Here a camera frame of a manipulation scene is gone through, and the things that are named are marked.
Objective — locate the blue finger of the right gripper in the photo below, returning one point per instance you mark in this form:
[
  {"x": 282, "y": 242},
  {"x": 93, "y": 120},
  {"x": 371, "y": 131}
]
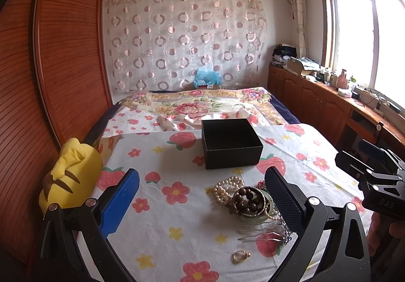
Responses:
[
  {"x": 386, "y": 158},
  {"x": 352, "y": 166}
]

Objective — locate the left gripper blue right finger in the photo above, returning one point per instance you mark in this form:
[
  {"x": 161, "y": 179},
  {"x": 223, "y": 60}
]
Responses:
[{"x": 346, "y": 256}]

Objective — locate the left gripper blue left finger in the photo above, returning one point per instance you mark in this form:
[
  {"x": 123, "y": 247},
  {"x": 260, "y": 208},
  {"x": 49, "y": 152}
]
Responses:
[{"x": 96, "y": 219}]

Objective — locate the metal hair comb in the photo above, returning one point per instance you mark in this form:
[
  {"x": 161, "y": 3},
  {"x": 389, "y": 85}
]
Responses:
[{"x": 272, "y": 229}]

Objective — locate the black jewelry box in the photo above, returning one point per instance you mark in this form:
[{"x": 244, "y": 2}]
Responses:
[{"x": 230, "y": 143}]

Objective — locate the wooden side cabinet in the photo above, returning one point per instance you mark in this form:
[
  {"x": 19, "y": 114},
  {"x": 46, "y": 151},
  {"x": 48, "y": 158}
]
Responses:
[{"x": 340, "y": 120}]

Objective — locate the yellow plush toy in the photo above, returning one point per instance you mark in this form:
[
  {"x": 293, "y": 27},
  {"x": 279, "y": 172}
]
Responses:
[{"x": 72, "y": 179}]

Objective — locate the pink bottle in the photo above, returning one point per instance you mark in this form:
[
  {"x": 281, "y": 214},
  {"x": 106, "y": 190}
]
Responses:
[{"x": 342, "y": 82}]

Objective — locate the green jade bangle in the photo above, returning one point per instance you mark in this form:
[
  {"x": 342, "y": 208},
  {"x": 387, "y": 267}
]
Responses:
[{"x": 261, "y": 207}]

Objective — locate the floral bed sheet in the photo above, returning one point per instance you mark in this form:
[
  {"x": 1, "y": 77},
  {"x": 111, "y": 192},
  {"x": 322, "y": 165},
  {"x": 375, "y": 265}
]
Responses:
[{"x": 175, "y": 230}]

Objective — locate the stack of books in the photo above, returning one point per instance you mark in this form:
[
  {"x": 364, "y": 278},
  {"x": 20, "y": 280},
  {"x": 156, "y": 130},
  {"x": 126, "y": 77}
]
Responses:
[{"x": 286, "y": 57}]

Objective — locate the window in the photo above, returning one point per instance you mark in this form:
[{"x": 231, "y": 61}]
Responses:
[{"x": 366, "y": 40}]

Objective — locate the floral quilt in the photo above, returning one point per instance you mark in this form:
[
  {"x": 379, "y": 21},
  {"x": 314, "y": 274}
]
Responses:
[{"x": 147, "y": 112}]

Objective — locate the blue bag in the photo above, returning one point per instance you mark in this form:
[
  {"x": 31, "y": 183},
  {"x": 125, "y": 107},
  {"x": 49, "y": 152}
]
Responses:
[{"x": 205, "y": 78}]

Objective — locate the wooden wardrobe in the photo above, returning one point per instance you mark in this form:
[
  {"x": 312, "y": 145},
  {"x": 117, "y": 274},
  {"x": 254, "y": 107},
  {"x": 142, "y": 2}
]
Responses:
[{"x": 53, "y": 87}]

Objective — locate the window curtain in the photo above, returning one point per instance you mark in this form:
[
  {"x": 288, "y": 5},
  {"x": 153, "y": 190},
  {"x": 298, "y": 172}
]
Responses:
[{"x": 299, "y": 16}]

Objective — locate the pink circle pattern curtain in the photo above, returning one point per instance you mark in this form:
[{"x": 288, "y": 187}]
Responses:
[{"x": 161, "y": 45}]

